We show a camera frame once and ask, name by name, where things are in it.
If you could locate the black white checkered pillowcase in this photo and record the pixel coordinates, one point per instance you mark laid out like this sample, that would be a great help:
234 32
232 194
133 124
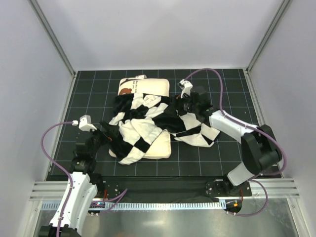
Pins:
142 117

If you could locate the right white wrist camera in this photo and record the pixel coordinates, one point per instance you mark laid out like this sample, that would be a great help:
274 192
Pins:
185 87

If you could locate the right aluminium corner post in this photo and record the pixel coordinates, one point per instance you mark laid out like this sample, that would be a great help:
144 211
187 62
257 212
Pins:
281 10

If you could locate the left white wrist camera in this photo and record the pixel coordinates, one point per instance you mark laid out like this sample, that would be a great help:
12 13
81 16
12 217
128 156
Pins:
85 124

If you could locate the cream pillow with bear print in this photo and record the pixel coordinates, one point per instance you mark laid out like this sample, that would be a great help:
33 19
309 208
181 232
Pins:
161 147

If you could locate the slotted white cable duct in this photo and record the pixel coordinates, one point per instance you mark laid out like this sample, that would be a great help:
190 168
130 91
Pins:
54 205

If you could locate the aluminium front frame rail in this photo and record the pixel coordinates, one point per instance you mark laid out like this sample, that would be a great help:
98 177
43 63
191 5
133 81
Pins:
275 188

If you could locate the black grid cutting mat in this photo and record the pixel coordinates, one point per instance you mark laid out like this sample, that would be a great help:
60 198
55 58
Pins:
94 92

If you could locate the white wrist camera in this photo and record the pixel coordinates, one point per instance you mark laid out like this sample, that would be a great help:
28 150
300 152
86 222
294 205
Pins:
185 87
85 124

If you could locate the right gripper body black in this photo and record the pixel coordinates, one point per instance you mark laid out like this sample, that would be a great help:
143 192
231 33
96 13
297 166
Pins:
179 103

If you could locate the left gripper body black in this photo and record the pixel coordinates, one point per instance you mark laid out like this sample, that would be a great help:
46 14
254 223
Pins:
100 134

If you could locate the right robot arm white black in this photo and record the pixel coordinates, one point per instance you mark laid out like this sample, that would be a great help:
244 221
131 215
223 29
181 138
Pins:
259 149

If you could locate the aluminium corner post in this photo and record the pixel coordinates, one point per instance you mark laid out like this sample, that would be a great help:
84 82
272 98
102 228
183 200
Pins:
281 10
50 33

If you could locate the left aluminium corner post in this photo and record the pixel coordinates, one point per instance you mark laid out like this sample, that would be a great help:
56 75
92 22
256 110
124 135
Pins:
50 33

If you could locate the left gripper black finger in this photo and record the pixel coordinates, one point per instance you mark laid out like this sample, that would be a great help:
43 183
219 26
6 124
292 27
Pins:
115 145
110 131

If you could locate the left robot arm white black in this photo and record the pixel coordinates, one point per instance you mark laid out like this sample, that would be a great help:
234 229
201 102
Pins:
82 186

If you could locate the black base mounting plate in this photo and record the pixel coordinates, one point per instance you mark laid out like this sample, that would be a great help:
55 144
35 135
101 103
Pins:
168 189

